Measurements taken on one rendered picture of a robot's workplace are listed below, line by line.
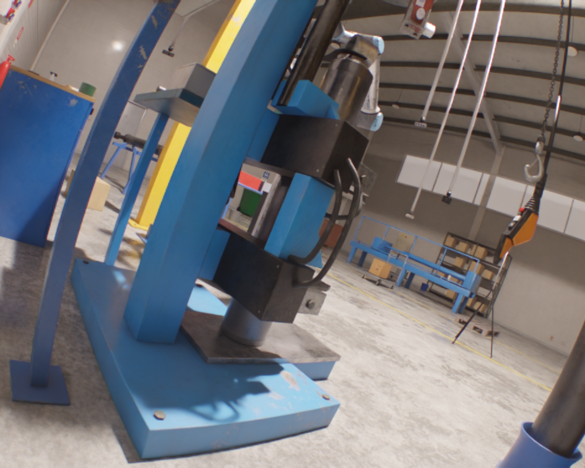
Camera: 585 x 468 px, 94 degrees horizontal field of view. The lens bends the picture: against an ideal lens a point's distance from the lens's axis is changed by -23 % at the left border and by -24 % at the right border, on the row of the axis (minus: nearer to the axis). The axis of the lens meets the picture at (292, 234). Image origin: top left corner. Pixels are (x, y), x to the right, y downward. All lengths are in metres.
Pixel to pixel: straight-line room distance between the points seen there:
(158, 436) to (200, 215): 0.71
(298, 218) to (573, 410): 1.16
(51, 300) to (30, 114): 1.39
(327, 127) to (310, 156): 0.11
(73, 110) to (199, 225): 1.25
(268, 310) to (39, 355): 0.71
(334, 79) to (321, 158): 0.57
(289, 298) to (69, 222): 0.69
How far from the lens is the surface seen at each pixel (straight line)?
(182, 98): 1.53
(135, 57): 0.94
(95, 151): 0.91
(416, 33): 1.90
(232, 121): 1.22
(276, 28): 1.34
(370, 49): 1.71
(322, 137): 1.13
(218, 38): 4.21
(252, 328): 1.54
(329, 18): 1.37
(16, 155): 2.22
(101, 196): 3.97
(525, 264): 14.34
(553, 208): 14.74
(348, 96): 1.55
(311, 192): 1.11
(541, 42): 10.62
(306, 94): 1.21
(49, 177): 2.24
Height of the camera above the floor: 0.75
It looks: 3 degrees down
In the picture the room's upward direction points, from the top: 23 degrees clockwise
